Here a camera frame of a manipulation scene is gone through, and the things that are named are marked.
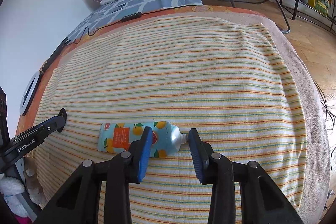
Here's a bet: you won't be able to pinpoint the black cable with remote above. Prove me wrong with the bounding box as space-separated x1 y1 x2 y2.
67 4 206 45

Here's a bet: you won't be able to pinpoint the black tape roll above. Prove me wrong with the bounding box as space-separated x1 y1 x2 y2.
56 108 67 132

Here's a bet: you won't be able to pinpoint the black ring light stand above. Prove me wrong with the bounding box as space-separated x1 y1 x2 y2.
40 36 70 76

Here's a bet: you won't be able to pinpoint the yellow green crate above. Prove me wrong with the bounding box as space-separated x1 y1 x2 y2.
308 0 329 16

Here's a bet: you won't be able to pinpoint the orange floral bedsheet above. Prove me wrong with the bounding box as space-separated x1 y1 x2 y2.
15 5 265 135

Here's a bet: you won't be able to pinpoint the white ring light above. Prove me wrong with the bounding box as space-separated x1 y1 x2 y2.
19 71 42 116

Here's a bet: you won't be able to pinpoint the beige blanket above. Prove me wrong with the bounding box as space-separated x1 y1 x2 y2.
57 11 332 224

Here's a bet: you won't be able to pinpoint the orange fruit print tube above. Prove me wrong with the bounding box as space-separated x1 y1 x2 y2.
97 121 188 159

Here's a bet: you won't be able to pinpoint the black metal rack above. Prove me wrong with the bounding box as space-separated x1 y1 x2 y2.
280 0 335 34

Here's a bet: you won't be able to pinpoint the striped yellow towel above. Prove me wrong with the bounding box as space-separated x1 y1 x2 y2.
32 15 307 223

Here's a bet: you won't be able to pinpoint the white fluffy cloth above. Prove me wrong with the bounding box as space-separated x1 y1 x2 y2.
0 176 29 218

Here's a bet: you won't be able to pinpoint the blue checkered bedsheet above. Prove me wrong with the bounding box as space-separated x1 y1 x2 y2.
68 0 202 44

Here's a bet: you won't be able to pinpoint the floor cables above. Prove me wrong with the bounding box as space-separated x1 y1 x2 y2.
313 79 336 172

